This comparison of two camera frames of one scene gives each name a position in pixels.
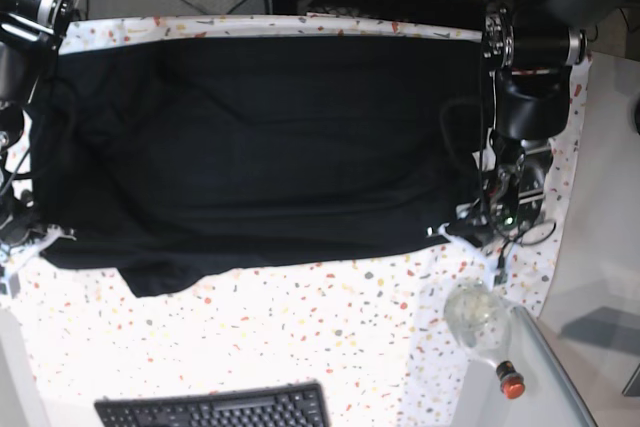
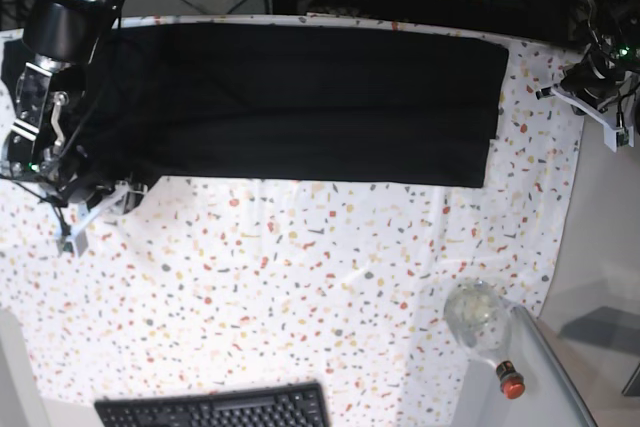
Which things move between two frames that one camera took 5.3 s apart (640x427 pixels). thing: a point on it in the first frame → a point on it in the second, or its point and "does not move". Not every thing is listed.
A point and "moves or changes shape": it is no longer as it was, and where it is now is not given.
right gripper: (478, 227) → (593, 80)
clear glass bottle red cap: (480, 315) does not move
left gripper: (18, 222) → (90, 187)
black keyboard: (289, 405) does not move
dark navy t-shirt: (153, 151) moves or changes shape
